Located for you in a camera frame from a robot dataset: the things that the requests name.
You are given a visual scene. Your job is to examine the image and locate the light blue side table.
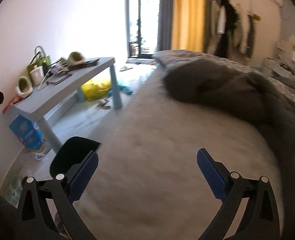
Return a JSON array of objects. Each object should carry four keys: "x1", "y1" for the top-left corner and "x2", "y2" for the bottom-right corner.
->
[{"x1": 13, "y1": 57, "x2": 122, "y2": 153}]

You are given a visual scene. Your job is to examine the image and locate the white lidded cup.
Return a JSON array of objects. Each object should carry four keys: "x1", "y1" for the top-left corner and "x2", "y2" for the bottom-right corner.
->
[{"x1": 30, "y1": 65, "x2": 44, "y2": 85}]

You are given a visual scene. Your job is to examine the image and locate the blue cardboard box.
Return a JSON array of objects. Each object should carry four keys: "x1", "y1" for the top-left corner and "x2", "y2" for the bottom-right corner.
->
[{"x1": 9, "y1": 115, "x2": 44, "y2": 153}]

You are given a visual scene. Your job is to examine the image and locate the green handbag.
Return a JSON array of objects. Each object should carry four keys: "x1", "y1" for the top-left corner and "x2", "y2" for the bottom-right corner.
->
[{"x1": 26, "y1": 46, "x2": 51, "y2": 79}]

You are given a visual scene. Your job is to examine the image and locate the pale green pet bowl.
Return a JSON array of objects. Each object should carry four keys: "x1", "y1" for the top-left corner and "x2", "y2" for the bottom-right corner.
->
[{"x1": 5, "y1": 176, "x2": 23, "y2": 206}]

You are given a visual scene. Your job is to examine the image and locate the grey bed sheet mattress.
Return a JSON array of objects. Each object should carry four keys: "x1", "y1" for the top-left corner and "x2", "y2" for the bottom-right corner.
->
[{"x1": 73, "y1": 65, "x2": 286, "y2": 240}]

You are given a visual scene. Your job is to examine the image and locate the black tablet on table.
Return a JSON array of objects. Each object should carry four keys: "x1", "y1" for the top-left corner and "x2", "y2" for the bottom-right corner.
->
[{"x1": 46, "y1": 74, "x2": 71, "y2": 85}]

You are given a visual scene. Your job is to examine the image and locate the brown sticks bundle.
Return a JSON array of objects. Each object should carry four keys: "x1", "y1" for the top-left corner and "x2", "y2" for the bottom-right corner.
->
[{"x1": 67, "y1": 58, "x2": 100, "y2": 71}]

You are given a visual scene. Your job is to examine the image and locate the keys with white ball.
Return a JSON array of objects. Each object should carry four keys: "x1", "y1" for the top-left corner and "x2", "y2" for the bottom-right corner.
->
[{"x1": 98, "y1": 98, "x2": 112, "y2": 109}]

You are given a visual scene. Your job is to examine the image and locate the yellow plastic bag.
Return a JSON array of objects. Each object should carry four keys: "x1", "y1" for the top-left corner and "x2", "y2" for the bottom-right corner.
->
[{"x1": 81, "y1": 78, "x2": 112, "y2": 101}]

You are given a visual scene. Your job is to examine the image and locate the dark grey fluffy blanket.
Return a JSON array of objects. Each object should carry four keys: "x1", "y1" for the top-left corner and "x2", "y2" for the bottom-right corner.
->
[{"x1": 154, "y1": 50, "x2": 295, "y2": 235}]

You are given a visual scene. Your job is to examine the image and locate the teal plush toy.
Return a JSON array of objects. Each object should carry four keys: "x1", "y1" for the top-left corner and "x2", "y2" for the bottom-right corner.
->
[{"x1": 107, "y1": 85, "x2": 133, "y2": 97}]

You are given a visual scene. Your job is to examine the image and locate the white vanity desk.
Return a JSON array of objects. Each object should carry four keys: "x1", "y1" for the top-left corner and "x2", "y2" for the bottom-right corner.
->
[{"x1": 262, "y1": 46, "x2": 295, "y2": 78}]

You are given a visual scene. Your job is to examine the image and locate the hanging clothes rack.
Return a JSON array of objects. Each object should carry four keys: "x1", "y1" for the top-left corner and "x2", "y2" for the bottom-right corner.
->
[{"x1": 206, "y1": 0, "x2": 261, "y2": 62}]

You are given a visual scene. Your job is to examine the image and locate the grey curtain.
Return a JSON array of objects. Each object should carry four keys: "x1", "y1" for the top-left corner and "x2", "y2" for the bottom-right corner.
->
[{"x1": 157, "y1": 0, "x2": 173, "y2": 51}]

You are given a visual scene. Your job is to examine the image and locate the round vanity mirror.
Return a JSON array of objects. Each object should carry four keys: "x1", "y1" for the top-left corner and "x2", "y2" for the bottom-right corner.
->
[{"x1": 287, "y1": 35, "x2": 295, "y2": 63}]

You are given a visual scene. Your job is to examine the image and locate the black framed window door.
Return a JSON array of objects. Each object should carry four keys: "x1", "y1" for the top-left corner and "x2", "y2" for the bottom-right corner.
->
[{"x1": 125, "y1": 0, "x2": 160, "y2": 60}]

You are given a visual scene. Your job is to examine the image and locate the yellow curtain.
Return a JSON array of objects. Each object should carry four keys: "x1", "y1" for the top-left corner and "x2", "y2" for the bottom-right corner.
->
[{"x1": 171, "y1": 0, "x2": 206, "y2": 52}]

